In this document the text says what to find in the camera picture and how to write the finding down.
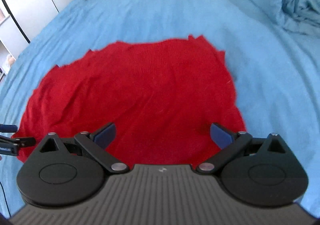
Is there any blue bed sheet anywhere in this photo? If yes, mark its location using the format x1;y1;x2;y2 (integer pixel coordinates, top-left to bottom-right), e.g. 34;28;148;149
1;0;319;216

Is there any red long-sleeve sweater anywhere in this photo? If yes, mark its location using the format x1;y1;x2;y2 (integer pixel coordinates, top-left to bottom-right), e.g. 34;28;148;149
16;36;245;166

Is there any white wardrobe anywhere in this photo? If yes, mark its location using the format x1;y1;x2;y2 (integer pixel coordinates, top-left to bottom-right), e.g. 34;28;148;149
0;0;75;66

